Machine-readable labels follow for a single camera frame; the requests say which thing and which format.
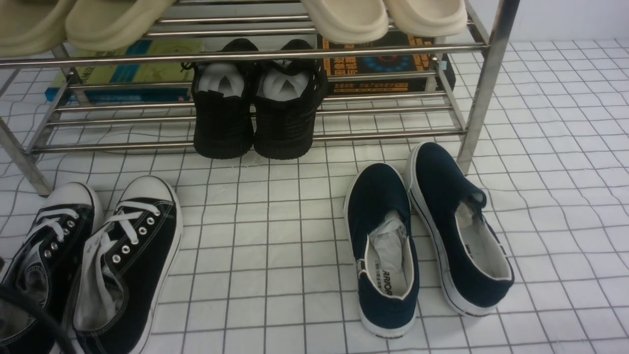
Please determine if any black canvas sneaker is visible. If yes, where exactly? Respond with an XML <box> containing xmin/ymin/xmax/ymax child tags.
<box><xmin>1</xmin><ymin>183</ymin><xmax>103</xmax><ymax>354</ymax></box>
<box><xmin>72</xmin><ymin>176</ymin><xmax>183</xmax><ymax>354</ymax></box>

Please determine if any chrome metal shoe rack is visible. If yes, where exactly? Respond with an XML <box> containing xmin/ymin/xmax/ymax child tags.
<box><xmin>1</xmin><ymin>0</ymin><xmax>519</xmax><ymax>196</ymax></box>

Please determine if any navy slip-on shoe left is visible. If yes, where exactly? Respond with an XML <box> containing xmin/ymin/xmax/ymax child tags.
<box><xmin>343</xmin><ymin>163</ymin><xmax>420</xmax><ymax>339</ymax></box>

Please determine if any navy slip-on shoe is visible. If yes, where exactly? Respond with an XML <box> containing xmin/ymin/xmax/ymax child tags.
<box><xmin>343</xmin><ymin>163</ymin><xmax>420</xmax><ymax>339</ymax></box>
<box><xmin>404</xmin><ymin>142</ymin><xmax>515</xmax><ymax>317</ymax></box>

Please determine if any black knit shoe right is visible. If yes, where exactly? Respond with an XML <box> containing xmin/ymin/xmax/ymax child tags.
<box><xmin>253</xmin><ymin>59</ymin><xmax>328</xmax><ymax>160</ymax></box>

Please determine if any black knit shoe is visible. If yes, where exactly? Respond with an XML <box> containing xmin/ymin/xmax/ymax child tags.
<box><xmin>189</xmin><ymin>61</ymin><xmax>260</xmax><ymax>159</ymax></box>
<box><xmin>253</xmin><ymin>59</ymin><xmax>328</xmax><ymax>160</ymax></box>

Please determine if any white grid floor cloth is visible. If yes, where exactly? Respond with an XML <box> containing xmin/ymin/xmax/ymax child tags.
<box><xmin>0</xmin><ymin>38</ymin><xmax>629</xmax><ymax>354</ymax></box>

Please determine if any black knit shoe left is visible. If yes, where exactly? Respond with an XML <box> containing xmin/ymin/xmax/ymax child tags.
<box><xmin>189</xmin><ymin>61</ymin><xmax>260</xmax><ymax>159</ymax></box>

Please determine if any black orange printed box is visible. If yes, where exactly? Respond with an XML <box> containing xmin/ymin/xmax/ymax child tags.
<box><xmin>316</xmin><ymin>30</ymin><xmax>434</xmax><ymax>96</ymax></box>

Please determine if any cream slipper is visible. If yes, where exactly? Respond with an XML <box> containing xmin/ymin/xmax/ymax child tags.
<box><xmin>301</xmin><ymin>0</ymin><xmax>389</xmax><ymax>44</ymax></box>
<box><xmin>385</xmin><ymin>0</ymin><xmax>468</xmax><ymax>37</ymax></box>

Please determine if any navy slip-on shoe right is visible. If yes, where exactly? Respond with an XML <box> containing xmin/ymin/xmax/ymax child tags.
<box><xmin>404</xmin><ymin>142</ymin><xmax>515</xmax><ymax>317</ymax></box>

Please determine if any cream slipper far right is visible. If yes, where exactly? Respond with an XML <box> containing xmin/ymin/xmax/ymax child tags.
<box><xmin>385</xmin><ymin>0</ymin><xmax>468</xmax><ymax>37</ymax></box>

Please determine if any beige slipper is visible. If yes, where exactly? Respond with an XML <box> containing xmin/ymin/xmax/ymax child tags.
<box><xmin>0</xmin><ymin>0</ymin><xmax>76</xmax><ymax>58</ymax></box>
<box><xmin>65</xmin><ymin>0</ymin><xmax>175</xmax><ymax>51</ymax></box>

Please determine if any beige slipper far left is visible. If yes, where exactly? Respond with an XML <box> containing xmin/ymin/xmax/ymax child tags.
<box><xmin>0</xmin><ymin>0</ymin><xmax>76</xmax><ymax>58</ymax></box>

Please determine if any black cable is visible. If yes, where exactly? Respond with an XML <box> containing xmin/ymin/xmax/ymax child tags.
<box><xmin>0</xmin><ymin>285</ymin><xmax>79</xmax><ymax>354</ymax></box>

